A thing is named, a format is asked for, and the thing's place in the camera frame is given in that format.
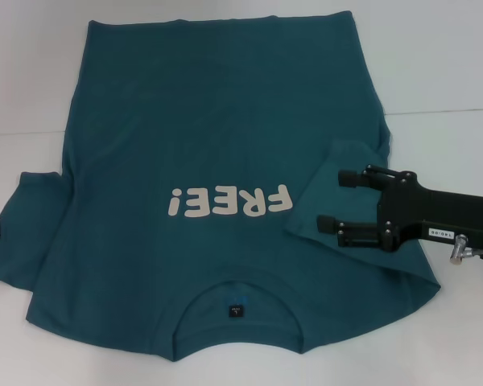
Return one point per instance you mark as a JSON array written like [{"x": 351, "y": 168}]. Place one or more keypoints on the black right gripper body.
[{"x": 434, "y": 213}]

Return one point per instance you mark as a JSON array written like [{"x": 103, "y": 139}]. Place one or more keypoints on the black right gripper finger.
[
  {"x": 328, "y": 224},
  {"x": 350, "y": 179}
]

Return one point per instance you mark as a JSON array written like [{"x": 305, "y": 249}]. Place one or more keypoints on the teal t-shirt with FREE print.
[{"x": 205, "y": 120}]

